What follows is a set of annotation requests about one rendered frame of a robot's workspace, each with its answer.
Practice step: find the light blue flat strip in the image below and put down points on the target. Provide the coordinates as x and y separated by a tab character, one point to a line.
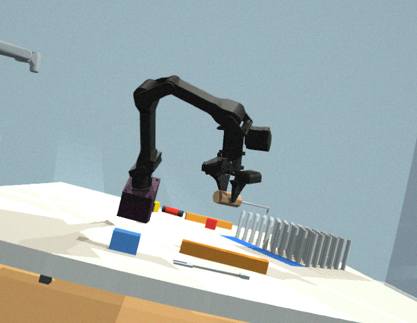
265	252

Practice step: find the red-handled screwdriver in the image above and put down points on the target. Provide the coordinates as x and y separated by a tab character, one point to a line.
172	211

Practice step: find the orange rectangular block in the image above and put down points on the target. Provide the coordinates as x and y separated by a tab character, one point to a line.
223	256
202	219

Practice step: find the small red cube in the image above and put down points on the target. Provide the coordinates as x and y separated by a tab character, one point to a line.
211	224

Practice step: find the yellow block with dark grey end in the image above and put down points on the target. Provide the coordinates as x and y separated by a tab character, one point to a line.
155	207

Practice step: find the blue block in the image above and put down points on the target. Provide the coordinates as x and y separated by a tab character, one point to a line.
125	241

